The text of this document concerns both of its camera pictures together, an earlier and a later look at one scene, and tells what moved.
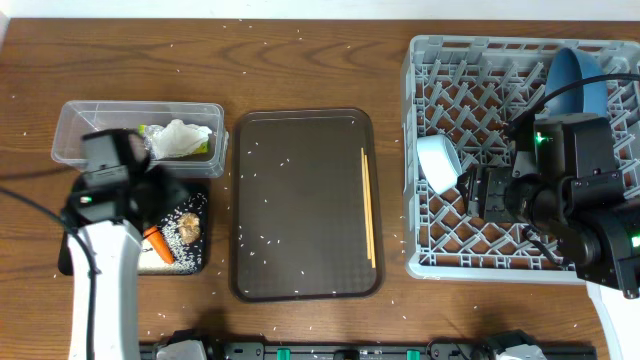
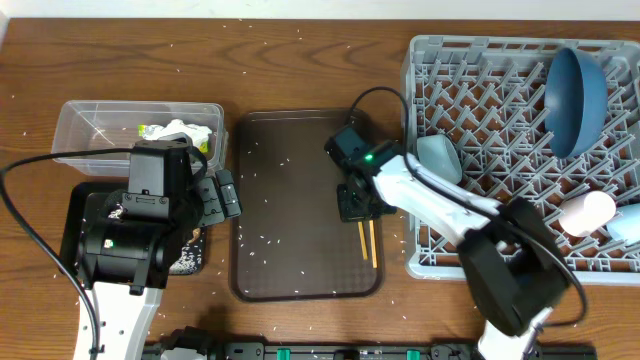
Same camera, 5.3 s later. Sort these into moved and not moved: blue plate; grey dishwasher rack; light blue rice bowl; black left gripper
Moved: black left gripper
Not moved: blue plate; grey dishwasher rack; light blue rice bowl
